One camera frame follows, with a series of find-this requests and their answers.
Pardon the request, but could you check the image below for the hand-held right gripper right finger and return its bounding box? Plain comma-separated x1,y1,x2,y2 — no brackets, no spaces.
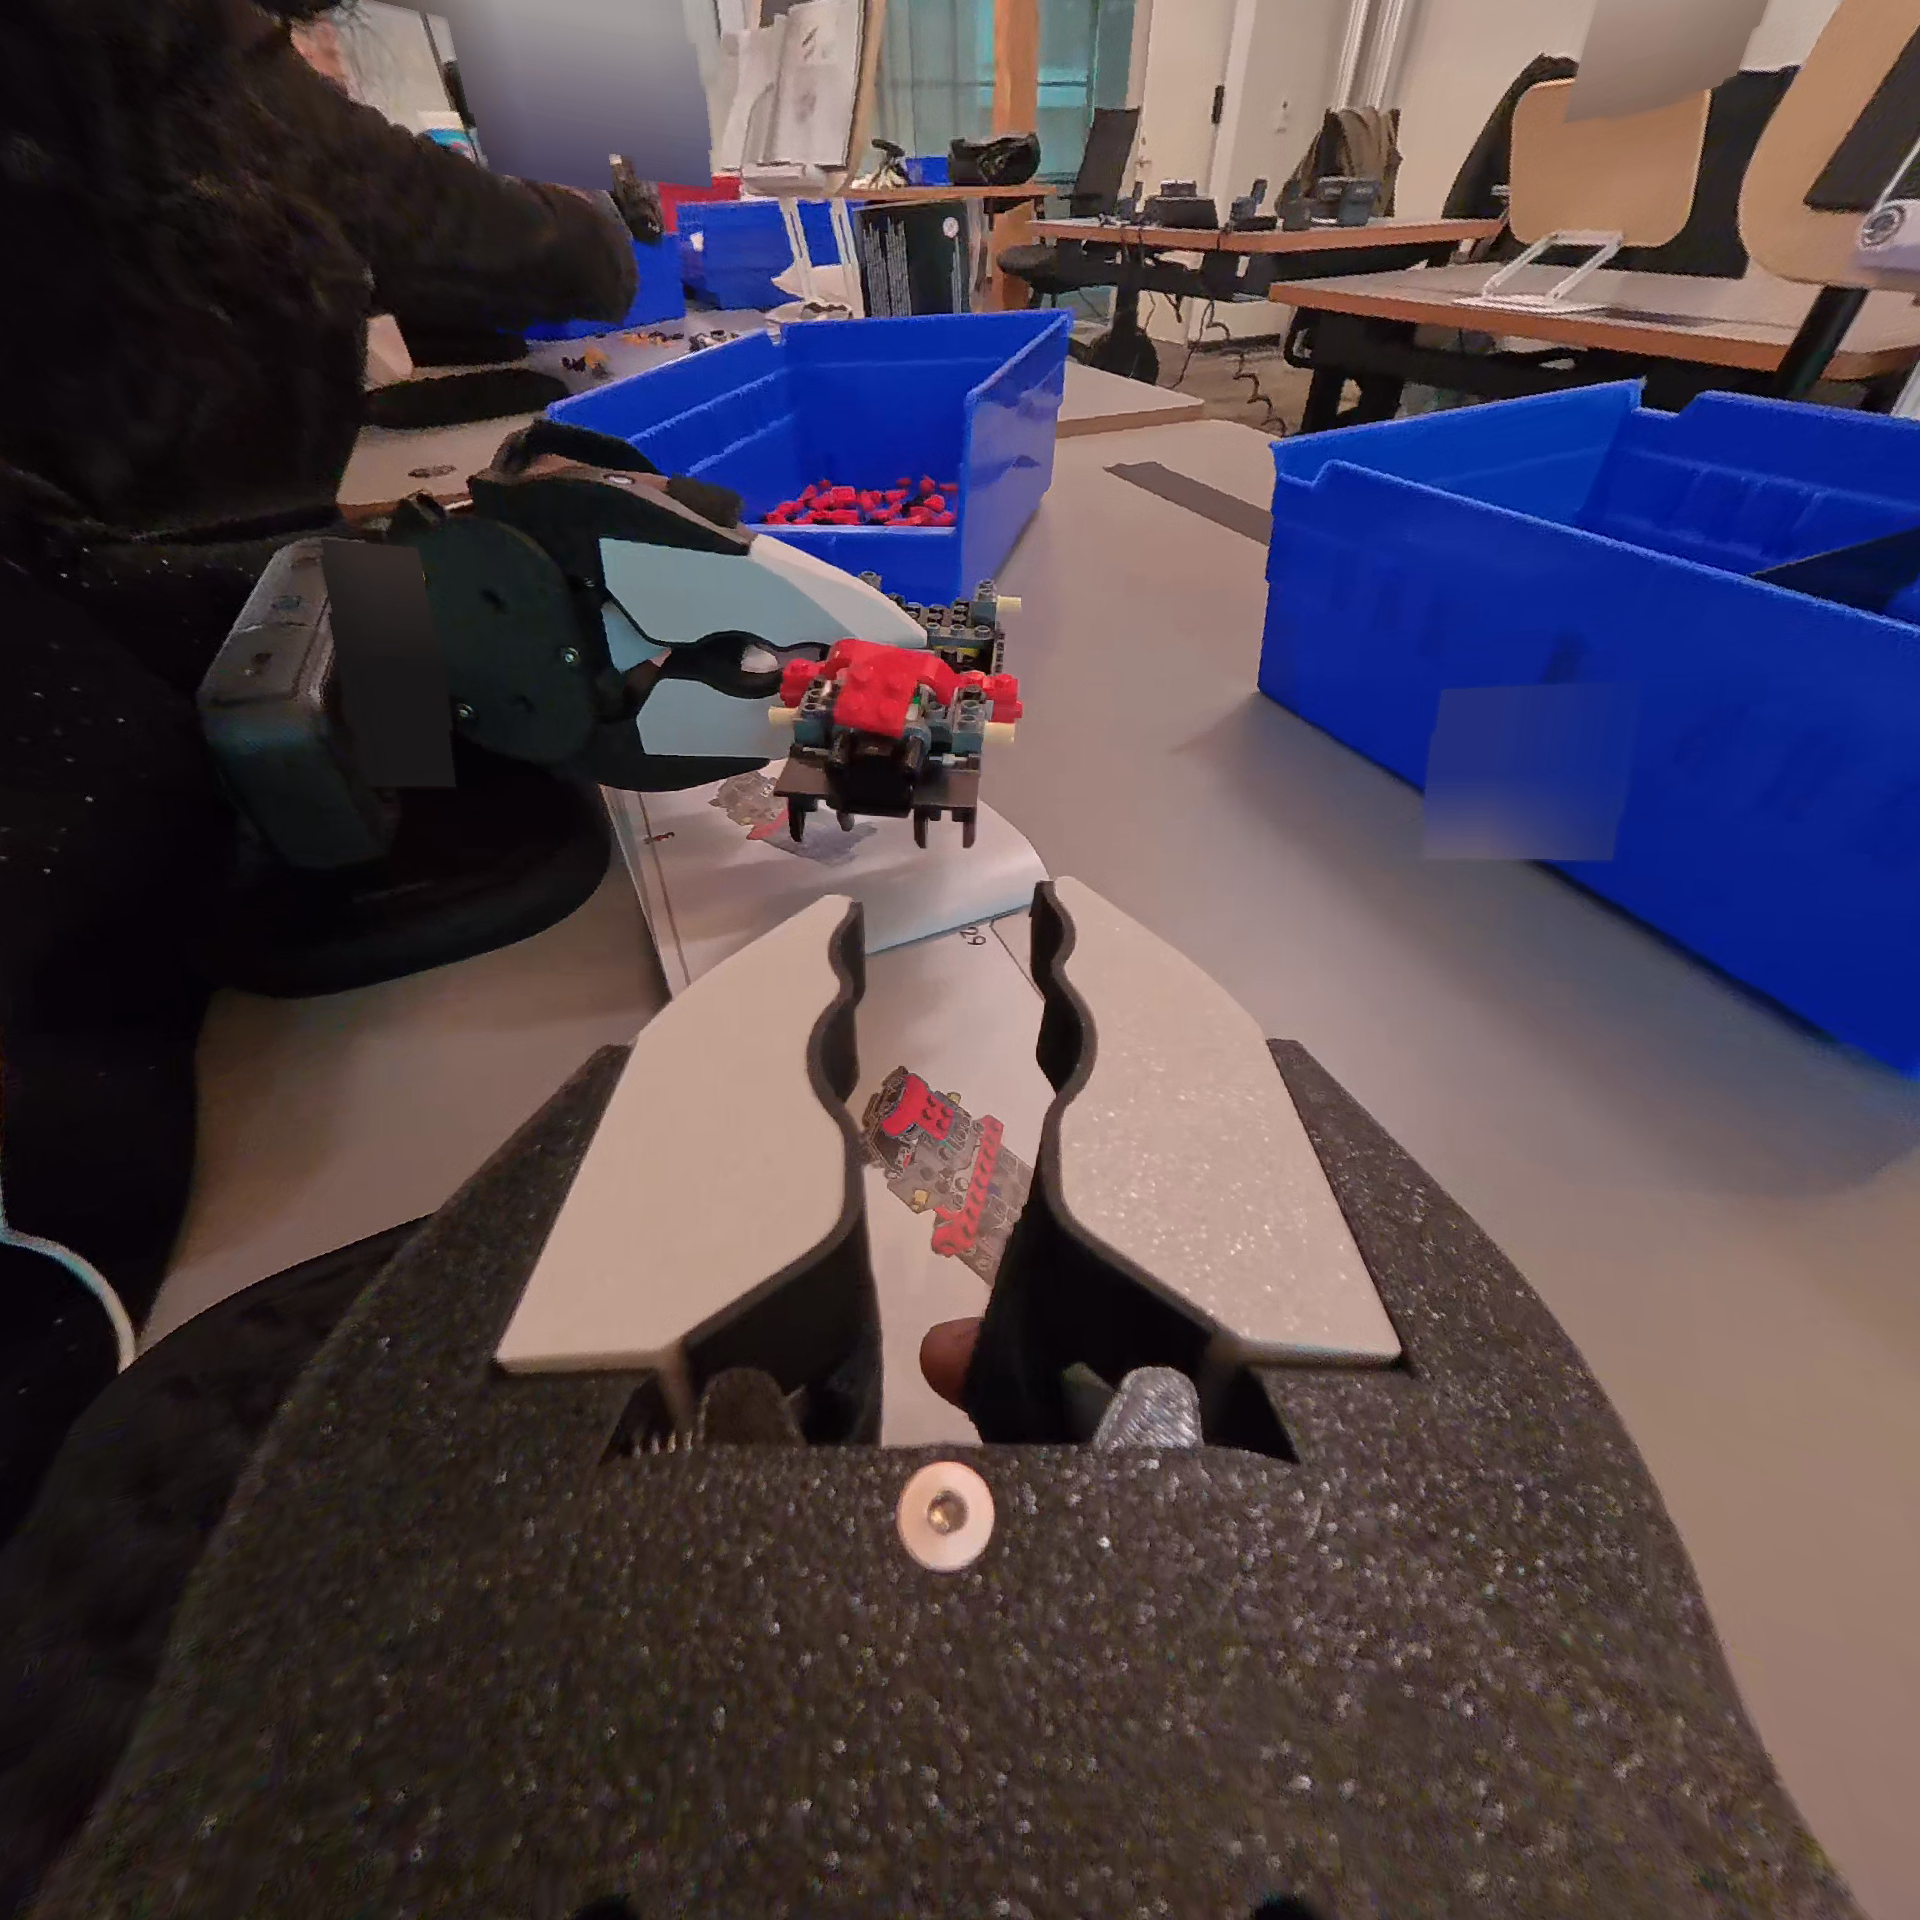
1031,880,1409,1374

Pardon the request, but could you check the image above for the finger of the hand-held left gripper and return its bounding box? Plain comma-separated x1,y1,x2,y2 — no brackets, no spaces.
598,528,922,671
633,669,812,798

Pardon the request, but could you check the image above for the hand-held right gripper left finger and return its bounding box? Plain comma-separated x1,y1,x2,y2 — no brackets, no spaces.
492,893,876,1375

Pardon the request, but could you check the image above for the red t-shaped lego piece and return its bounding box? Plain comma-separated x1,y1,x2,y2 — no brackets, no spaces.
779,637,1025,736

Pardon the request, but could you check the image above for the small black lego piece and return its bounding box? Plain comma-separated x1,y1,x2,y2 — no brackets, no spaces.
828,726,928,818

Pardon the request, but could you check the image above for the lego car chassis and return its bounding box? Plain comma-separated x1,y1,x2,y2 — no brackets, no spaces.
768,576,1030,853

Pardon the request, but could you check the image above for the blue bin holding red bricks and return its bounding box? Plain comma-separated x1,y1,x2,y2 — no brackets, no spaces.
546,310,1075,608

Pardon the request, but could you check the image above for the another person's forearm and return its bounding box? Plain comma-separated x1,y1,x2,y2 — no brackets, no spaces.
0,0,646,528

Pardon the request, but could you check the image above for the pile of red lego bricks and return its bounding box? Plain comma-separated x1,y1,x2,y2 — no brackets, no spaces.
766,470,963,530

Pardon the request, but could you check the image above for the white instruction booklet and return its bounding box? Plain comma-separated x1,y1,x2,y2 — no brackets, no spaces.
609,773,1058,1449

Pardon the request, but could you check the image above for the small blue bin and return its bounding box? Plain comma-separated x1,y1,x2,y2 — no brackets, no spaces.
674,194,864,313
526,239,689,337

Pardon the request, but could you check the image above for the black cardboard box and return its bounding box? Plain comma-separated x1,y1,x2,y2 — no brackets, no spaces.
852,201,985,319

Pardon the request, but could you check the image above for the wooden pillar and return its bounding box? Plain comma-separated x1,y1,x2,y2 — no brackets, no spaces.
993,0,1046,190

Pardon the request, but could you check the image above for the blue bin with black divider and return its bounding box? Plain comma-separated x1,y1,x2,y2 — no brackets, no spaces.
1257,380,1920,1078

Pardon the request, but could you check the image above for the wooden edged office desk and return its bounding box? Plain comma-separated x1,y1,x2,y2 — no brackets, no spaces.
1026,214,1503,302
1266,263,1920,436

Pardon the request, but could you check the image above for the person's black clothing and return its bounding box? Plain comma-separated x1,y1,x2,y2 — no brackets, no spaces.
0,838,444,1920

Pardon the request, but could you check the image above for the white cable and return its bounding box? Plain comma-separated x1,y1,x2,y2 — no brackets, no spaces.
0,1228,140,1374

